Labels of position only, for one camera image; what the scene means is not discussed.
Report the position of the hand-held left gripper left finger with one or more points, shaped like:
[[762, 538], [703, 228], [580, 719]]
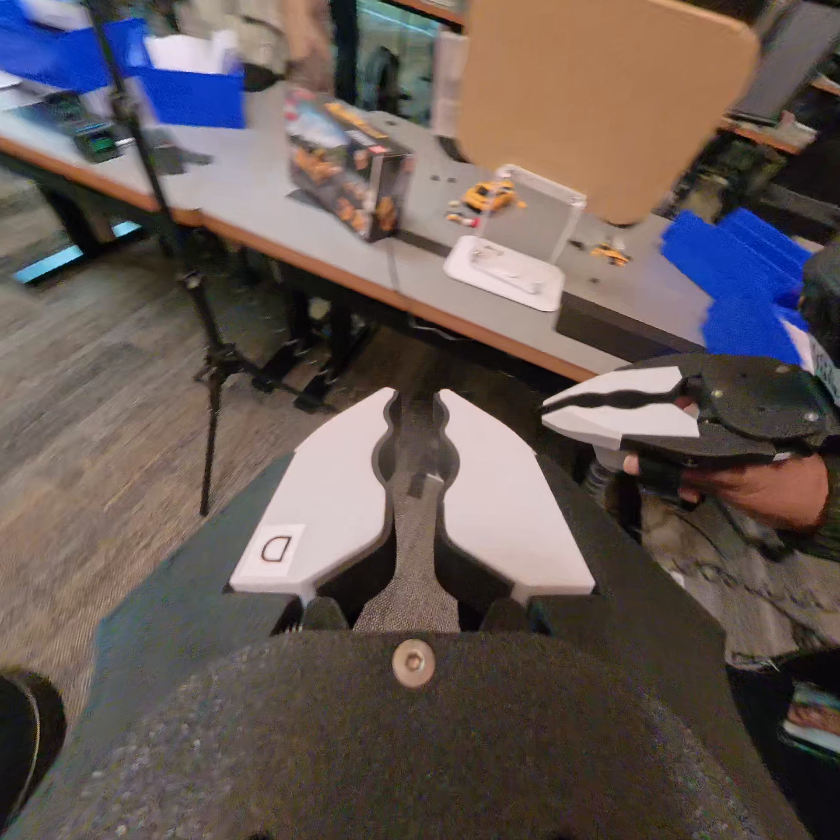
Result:
[[328, 505]]

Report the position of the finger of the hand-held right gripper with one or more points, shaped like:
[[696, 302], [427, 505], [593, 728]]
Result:
[[623, 380], [630, 420]]

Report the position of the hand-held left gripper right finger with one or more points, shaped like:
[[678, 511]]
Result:
[[512, 512]]

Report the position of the heap of yellow black tiles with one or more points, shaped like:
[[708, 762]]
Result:
[[607, 253]]

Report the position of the yellow lego car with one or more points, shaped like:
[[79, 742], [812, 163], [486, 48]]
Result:
[[489, 197]]

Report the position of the white book stand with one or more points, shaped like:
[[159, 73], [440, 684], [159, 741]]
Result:
[[590, 98]]

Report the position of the person's right forearm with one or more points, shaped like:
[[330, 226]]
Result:
[[830, 512]]

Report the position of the black lego set box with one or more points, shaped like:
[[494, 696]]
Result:
[[341, 164]]

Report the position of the person's right hand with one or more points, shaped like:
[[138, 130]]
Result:
[[768, 492]]

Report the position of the black stand pole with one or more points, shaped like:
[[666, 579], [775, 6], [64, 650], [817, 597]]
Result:
[[154, 177]]

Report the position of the person's black shoe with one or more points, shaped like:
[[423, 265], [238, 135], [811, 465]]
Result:
[[26, 741]]

